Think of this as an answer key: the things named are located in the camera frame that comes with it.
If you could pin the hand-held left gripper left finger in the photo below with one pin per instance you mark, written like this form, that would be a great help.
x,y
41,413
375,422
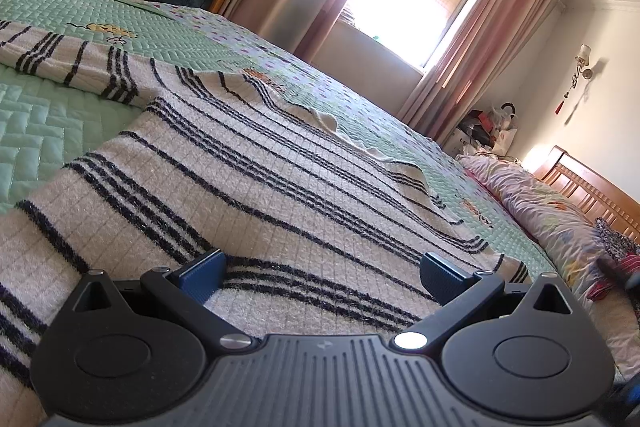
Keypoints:
x,y
200,277

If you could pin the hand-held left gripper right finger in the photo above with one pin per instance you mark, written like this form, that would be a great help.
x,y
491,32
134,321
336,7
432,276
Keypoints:
x,y
442,279

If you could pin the white black-striped knit sweater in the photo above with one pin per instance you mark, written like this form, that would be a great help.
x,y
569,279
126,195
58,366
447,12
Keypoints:
x,y
225,187

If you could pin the floral pink pillow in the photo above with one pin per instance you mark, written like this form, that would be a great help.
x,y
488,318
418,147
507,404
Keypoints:
x,y
550,222

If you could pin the white plastic bag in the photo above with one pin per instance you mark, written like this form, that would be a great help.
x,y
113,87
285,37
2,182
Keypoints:
x,y
505,134

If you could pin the wooden headboard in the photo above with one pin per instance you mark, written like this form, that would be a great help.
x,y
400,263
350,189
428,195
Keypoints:
x,y
585,187

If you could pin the red cloth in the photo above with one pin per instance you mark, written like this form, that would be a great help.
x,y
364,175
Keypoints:
x,y
612,282

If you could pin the black white patterned cloth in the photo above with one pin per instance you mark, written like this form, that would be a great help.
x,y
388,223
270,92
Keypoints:
x,y
615,237

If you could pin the green quilted bedspread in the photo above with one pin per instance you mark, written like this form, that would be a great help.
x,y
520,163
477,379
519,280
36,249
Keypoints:
x,y
60,127

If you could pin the wall lamp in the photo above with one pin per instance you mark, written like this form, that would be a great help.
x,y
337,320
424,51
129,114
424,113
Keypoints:
x,y
582,62

